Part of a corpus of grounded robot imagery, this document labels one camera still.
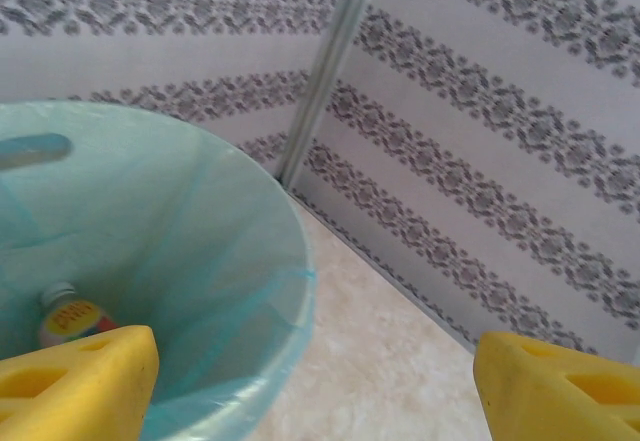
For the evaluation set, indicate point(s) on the aluminium frame post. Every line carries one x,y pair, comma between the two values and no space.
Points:
330,71

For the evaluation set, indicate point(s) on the teal plastic bin liner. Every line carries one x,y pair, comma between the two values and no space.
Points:
175,241

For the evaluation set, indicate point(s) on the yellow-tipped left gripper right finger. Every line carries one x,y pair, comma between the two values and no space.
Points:
560,401

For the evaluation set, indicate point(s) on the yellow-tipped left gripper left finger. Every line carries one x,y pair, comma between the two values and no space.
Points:
75,396

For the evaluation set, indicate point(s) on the small white bottle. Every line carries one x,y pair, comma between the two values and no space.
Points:
70,318

